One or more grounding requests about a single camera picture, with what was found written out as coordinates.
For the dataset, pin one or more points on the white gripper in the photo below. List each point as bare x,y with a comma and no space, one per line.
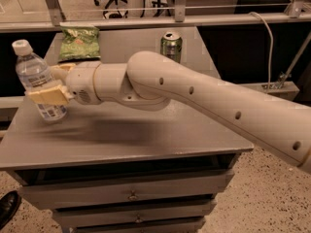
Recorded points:
81,82

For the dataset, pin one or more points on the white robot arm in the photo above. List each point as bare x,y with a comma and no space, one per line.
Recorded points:
149,80

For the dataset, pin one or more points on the green chip bag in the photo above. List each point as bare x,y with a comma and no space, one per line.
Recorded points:
79,43

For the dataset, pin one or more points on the black shoe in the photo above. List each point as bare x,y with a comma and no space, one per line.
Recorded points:
9,205

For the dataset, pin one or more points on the green soda can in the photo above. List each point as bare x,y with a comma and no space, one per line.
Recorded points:
171,45

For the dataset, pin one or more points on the metal railing frame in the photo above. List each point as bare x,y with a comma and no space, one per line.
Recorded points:
47,15

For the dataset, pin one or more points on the clear blue-label plastic bottle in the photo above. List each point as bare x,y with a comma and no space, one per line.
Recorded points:
33,71

